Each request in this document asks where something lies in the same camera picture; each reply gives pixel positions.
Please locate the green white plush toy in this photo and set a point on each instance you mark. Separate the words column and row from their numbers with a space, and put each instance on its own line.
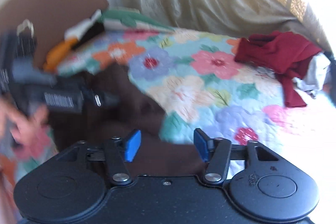
column 131, row 20

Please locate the black garment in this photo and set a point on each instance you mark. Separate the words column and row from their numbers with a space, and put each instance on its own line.
column 332, row 91

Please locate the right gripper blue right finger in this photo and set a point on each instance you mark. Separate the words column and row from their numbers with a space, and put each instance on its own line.
column 215, row 152

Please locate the white grey garment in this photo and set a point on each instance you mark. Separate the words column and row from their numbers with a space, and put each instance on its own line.
column 316, row 76

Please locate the red garment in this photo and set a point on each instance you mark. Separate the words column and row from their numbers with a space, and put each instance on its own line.
column 285, row 53

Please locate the dark brown sweater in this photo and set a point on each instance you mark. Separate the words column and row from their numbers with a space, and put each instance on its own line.
column 135, row 111

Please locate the brown headboard cushion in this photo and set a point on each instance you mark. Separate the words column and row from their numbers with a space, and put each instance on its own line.
column 50, row 18

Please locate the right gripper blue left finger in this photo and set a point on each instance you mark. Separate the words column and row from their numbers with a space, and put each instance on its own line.
column 118, row 151

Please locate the person's left hand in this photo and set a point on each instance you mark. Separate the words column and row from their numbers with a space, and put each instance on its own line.
column 24, row 136

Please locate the white orange goose plush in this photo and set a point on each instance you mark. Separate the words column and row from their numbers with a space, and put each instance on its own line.
column 71, row 36

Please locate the floral quilted bedspread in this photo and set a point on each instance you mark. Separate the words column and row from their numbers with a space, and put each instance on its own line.
column 194, row 78

